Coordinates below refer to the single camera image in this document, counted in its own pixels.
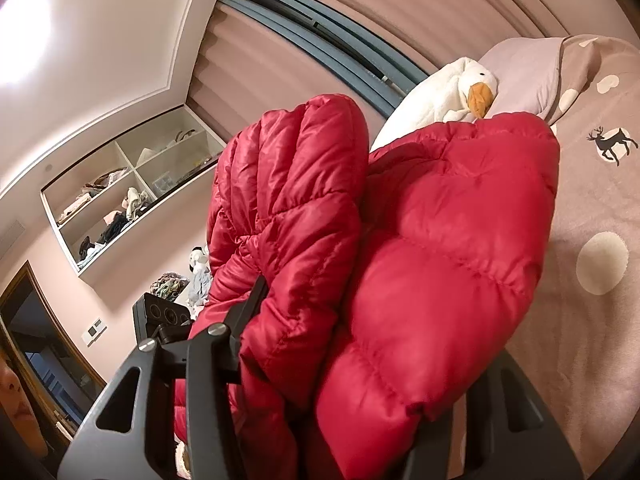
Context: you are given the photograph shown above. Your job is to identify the deer print dotted bed cover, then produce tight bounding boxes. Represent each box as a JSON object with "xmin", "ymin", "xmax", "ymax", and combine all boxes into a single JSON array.
[{"xmin": 445, "ymin": 34, "xmax": 640, "ymax": 480}]

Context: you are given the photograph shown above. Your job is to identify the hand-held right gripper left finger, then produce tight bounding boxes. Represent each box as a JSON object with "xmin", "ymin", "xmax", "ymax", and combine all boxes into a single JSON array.
[{"xmin": 57, "ymin": 274, "xmax": 271, "ymax": 480}]

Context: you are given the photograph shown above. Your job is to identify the red down jacket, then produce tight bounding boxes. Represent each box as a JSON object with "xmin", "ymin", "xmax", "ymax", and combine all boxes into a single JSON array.
[{"xmin": 172, "ymin": 92, "xmax": 561, "ymax": 480}]

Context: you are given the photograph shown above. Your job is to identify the person's face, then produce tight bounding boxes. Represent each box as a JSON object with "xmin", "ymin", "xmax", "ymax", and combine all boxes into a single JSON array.
[{"xmin": 0, "ymin": 350, "xmax": 48, "ymax": 456}]

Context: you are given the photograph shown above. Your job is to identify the white wall shelf niche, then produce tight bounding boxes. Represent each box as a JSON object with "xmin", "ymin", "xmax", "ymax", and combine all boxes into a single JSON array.
[{"xmin": 40, "ymin": 104, "xmax": 228, "ymax": 277}]

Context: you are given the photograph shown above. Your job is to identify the blue curtain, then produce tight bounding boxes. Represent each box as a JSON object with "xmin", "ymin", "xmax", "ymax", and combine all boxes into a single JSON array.
[{"xmin": 220, "ymin": 0, "xmax": 432, "ymax": 117}]

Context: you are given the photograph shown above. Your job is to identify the pink curtain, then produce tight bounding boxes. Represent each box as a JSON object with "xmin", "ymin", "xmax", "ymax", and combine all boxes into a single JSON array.
[
  {"xmin": 234, "ymin": 0, "xmax": 603, "ymax": 68},
  {"xmin": 186, "ymin": 5, "xmax": 398, "ymax": 148}
]

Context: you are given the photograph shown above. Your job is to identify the dark clothes pile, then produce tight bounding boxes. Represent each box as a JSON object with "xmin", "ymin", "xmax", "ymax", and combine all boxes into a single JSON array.
[{"xmin": 76, "ymin": 211, "xmax": 132, "ymax": 264}]

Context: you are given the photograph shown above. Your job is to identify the beige clothes on shelf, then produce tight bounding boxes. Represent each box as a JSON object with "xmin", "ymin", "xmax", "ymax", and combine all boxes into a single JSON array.
[{"xmin": 56, "ymin": 167, "xmax": 132, "ymax": 226}]

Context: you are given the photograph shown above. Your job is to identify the white cloth bundle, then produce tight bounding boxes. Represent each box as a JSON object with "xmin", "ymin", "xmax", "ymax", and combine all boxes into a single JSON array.
[{"xmin": 121, "ymin": 187, "xmax": 152, "ymax": 222}]

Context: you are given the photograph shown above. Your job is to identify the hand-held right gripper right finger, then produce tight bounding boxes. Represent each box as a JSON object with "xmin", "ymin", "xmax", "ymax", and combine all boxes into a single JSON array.
[{"xmin": 400, "ymin": 347, "xmax": 583, "ymax": 480}]

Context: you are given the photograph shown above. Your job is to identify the wall switch panel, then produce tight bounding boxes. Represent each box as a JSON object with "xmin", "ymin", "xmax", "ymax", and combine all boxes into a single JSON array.
[{"xmin": 82, "ymin": 317, "xmax": 107, "ymax": 347}]

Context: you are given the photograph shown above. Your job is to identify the white goose plush toy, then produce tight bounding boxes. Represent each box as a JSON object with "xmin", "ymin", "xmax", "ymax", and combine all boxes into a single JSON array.
[{"xmin": 369, "ymin": 56, "xmax": 500, "ymax": 153}]

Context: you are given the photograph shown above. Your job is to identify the wooden door frame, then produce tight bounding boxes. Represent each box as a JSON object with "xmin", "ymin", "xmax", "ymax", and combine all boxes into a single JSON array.
[{"xmin": 0, "ymin": 260, "xmax": 108, "ymax": 461}]

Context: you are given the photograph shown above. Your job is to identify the wall air vent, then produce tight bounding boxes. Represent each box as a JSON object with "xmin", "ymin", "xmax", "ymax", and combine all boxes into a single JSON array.
[{"xmin": 0, "ymin": 220, "xmax": 27, "ymax": 262}]

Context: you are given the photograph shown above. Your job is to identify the bright ceiling light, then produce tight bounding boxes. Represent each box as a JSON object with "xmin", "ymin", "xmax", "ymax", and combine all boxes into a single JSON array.
[{"xmin": 0, "ymin": 0, "xmax": 57, "ymax": 87}]

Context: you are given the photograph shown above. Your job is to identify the lilac quilt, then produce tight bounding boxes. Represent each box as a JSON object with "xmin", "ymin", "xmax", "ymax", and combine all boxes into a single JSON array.
[{"xmin": 477, "ymin": 36, "xmax": 568, "ymax": 126}]

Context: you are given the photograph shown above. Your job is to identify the white and blue stuffed toy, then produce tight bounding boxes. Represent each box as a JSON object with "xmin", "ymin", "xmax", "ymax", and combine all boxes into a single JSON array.
[{"xmin": 187, "ymin": 245, "xmax": 214, "ymax": 312}]

